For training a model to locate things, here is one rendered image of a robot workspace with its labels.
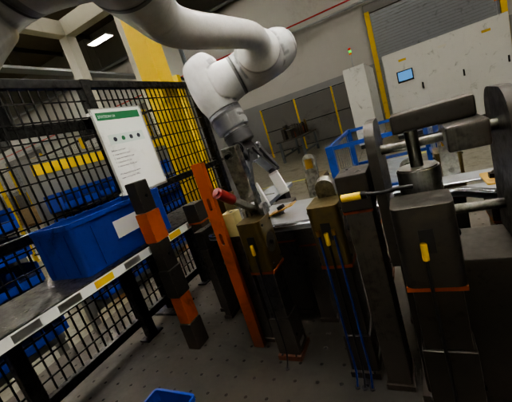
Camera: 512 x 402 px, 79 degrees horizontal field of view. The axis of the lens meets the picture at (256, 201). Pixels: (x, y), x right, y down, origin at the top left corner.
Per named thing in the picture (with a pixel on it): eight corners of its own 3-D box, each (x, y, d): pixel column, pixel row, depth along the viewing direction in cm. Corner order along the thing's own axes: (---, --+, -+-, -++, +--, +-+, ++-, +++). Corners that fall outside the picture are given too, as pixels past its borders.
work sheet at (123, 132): (167, 182, 125) (139, 105, 118) (124, 199, 105) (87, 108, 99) (163, 183, 126) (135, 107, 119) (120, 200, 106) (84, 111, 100)
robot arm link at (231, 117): (244, 101, 83) (255, 120, 84) (221, 120, 88) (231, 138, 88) (227, 103, 75) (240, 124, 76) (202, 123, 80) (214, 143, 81)
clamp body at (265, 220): (312, 342, 78) (271, 210, 70) (301, 373, 69) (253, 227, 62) (287, 340, 81) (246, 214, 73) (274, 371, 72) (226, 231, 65)
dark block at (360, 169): (415, 363, 62) (369, 162, 54) (417, 392, 56) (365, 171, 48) (388, 361, 65) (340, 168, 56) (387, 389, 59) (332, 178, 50)
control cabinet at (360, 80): (368, 136, 1010) (351, 59, 959) (386, 132, 984) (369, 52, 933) (359, 150, 805) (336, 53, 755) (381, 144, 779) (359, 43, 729)
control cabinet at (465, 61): (399, 139, 763) (377, 36, 712) (397, 137, 810) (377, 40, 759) (520, 109, 661) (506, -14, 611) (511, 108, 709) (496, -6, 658)
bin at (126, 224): (173, 226, 97) (158, 186, 94) (90, 277, 70) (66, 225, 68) (136, 232, 104) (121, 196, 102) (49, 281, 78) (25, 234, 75)
